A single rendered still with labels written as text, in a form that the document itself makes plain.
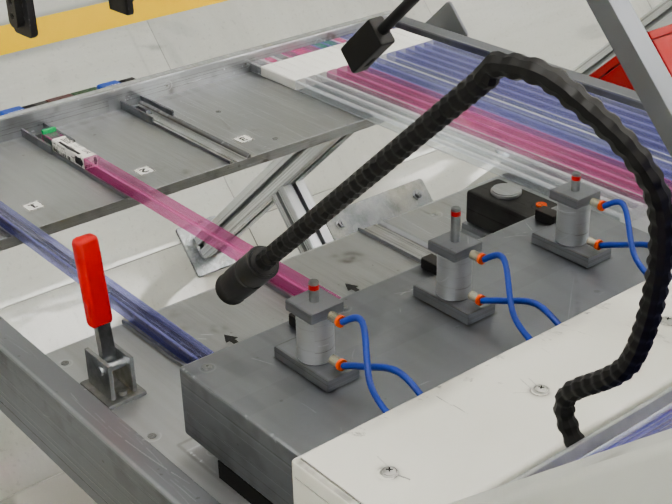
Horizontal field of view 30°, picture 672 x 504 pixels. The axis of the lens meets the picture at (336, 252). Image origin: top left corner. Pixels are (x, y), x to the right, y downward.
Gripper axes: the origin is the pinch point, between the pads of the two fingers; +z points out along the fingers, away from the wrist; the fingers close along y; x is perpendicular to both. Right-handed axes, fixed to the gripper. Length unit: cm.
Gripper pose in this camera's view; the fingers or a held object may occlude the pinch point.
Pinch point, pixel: (73, 12)
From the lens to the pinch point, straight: 111.0
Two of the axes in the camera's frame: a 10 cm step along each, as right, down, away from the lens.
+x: 6.3, 3.2, -7.0
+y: -7.7, 3.1, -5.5
